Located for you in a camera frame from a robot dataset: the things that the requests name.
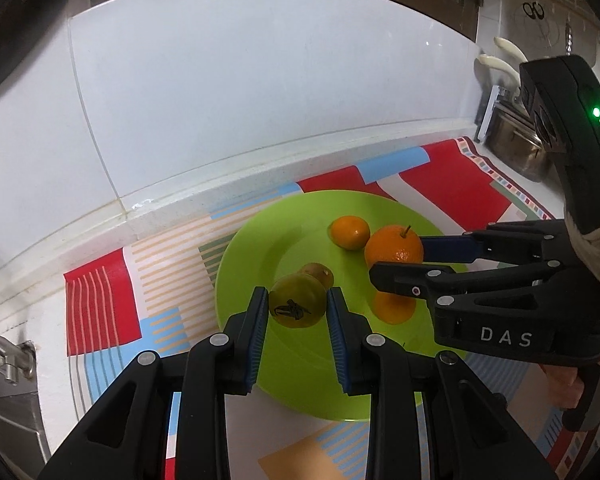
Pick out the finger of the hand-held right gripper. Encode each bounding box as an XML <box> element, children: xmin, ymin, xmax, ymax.
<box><xmin>369</xmin><ymin>261</ymin><xmax>566</xmax><ymax>311</ymax></box>
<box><xmin>420</xmin><ymin>219</ymin><xmax>576</xmax><ymax>266</ymax></box>

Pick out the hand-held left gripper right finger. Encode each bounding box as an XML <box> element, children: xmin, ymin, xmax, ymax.
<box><xmin>326</xmin><ymin>287</ymin><xmax>558</xmax><ymax>480</ymax></box>

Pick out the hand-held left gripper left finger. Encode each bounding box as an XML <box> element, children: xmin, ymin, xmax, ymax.
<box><xmin>37</xmin><ymin>286</ymin><xmax>271</xmax><ymax>480</ymax></box>

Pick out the small orange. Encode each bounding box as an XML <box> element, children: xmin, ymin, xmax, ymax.
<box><xmin>328</xmin><ymin>215</ymin><xmax>371</xmax><ymax>251</ymax></box>
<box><xmin>371</xmin><ymin>290</ymin><xmax>417</xmax><ymax>325</ymax></box>

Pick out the orange with stem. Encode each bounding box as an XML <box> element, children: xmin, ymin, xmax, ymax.
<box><xmin>364</xmin><ymin>225</ymin><xmax>425</xmax><ymax>273</ymax></box>

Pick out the green plum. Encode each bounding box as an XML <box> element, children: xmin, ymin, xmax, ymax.
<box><xmin>269</xmin><ymin>273</ymin><xmax>328</xmax><ymax>330</ymax></box>

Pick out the brown kiwi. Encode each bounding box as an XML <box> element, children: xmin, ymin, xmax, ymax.
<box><xmin>298</xmin><ymin>262</ymin><xmax>335</xmax><ymax>291</ymax></box>

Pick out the green plate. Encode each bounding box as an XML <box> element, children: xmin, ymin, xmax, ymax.
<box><xmin>215</xmin><ymin>190</ymin><xmax>473</xmax><ymax>422</ymax></box>

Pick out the person's right hand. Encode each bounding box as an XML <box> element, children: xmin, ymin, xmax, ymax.
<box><xmin>539</xmin><ymin>361</ymin><xmax>584</xmax><ymax>409</ymax></box>

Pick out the large steel pot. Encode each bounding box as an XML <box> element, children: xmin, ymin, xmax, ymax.
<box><xmin>490</xmin><ymin>105</ymin><xmax>556</xmax><ymax>183</ymax></box>

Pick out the colourful patterned tablecloth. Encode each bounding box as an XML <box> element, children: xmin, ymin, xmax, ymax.
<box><xmin>62</xmin><ymin>136</ymin><xmax>600</xmax><ymax>480</ymax></box>

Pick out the small chrome faucet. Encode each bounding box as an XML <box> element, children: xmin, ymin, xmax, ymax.
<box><xmin>0</xmin><ymin>322</ymin><xmax>36</xmax><ymax>386</ymax></box>

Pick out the steel sink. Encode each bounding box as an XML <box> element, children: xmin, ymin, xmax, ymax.
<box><xmin>0</xmin><ymin>360</ymin><xmax>51</xmax><ymax>466</ymax></box>

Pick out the cream-handled pan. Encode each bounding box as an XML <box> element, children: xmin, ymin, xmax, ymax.
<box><xmin>494</xmin><ymin>36</ymin><xmax>528</xmax><ymax>63</ymax></box>
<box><xmin>475</xmin><ymin>55</ymin><xmax>521</xmax><ymax>86</ymax></box>

